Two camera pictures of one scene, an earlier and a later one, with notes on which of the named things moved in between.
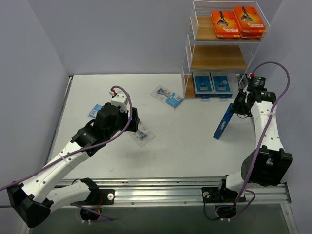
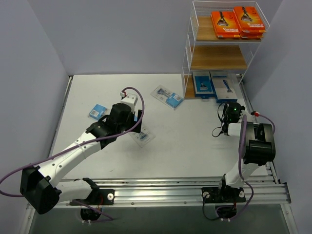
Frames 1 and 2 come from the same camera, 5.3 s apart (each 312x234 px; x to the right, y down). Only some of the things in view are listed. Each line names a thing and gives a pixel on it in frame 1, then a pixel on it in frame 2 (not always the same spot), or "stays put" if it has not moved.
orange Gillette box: x=225 y=24 stays put
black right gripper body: x=238 y=105 -> x=225 y=117
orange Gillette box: x=249 y=21 stays put
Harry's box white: x=224 y=123 -> x=225 y=88
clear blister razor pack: x=143 y=135 stays put
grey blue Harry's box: x=203 y=87 stays put
